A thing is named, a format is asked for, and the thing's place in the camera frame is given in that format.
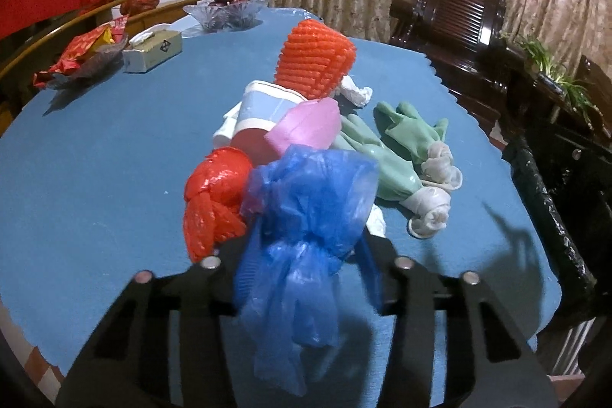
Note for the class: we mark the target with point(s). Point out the small red patterned bag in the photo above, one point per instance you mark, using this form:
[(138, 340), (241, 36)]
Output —
[(139, 0)]

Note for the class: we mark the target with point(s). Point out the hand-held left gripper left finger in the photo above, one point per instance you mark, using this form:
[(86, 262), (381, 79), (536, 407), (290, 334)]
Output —
[(222, 276)]

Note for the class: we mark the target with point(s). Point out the light wooden chair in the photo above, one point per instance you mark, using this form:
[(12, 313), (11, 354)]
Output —
[(52, 33)]

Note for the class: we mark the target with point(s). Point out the green rubber glove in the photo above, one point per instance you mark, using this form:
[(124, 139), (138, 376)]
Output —
[(406, 135), (387, 171)]

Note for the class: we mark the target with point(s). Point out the dark wooden armchair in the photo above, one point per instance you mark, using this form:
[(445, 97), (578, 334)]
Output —
[(459, 13)]

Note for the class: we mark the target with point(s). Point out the dark wooden side table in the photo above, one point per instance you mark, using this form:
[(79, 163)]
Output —
[(516, 87)]

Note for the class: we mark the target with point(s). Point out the glass fruit bowl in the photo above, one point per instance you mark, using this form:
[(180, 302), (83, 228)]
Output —
[(224, 13)]

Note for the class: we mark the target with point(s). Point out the red snack packet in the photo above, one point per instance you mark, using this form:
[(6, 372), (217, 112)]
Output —
[(79, 47)]

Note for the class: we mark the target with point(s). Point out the orange foam fruit net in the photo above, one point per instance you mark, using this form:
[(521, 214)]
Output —
[(311, 59)]

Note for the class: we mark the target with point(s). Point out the crumpled white tissue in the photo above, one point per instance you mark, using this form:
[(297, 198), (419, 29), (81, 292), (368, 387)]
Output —
[(356, 92), (376, 221)]

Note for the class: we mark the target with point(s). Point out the yellow snack packet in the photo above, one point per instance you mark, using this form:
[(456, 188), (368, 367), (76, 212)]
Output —
[(106, 36)]

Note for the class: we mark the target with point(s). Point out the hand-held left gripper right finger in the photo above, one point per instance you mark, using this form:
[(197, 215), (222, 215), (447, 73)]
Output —
[(378, 267)]

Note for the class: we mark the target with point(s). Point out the green potted plant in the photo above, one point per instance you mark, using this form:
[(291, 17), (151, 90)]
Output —
[(550, 68)]

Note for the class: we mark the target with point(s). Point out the pink plastic bag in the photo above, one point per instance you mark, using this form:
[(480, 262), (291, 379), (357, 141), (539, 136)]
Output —
[(306, 123)]

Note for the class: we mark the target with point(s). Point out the red plastic bag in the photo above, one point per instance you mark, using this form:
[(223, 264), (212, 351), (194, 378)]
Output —
[(215, 193)]

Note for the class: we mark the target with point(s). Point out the blue and white paper cup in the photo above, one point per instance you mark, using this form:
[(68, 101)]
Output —
[(267, 111)]

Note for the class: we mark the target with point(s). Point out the tissue box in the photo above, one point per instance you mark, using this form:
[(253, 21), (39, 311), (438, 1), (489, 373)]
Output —
[(150, 49)]

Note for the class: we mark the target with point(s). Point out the blue plastic bag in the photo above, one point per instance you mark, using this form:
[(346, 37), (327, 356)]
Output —
[(306, 207)]

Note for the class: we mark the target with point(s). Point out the light wooden sideboard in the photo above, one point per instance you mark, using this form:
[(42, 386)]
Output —
[(165, 9)]

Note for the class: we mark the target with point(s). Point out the glass snack dish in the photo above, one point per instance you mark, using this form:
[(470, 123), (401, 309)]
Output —
[(103, 59)]

